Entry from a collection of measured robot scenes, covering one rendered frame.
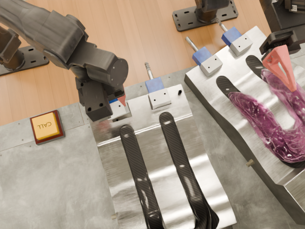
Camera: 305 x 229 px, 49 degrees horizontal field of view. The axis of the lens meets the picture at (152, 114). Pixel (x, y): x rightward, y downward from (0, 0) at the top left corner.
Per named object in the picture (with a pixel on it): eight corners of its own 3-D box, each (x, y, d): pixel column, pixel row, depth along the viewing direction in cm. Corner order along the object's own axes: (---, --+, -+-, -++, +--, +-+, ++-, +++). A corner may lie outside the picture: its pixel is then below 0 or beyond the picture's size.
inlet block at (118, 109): (94, 72, 88) (88, 70, 82) (112, 65, 87) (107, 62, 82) (112, 119, 88) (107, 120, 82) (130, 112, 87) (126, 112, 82)
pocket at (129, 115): (109, 110, 91) (107, 106, 88) (128, 104, 92) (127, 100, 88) (114, 125, 90) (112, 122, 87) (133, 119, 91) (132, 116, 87)
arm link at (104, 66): (136, 60, 67) (110, 22, 57) (116, 97, 65) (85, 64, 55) (93, 48, 73) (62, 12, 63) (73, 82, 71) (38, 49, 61)
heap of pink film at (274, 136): (221, 98, 92) (227, 89, 84) (270, 63, 95) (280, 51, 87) (283, 176, 87) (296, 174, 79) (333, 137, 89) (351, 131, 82)
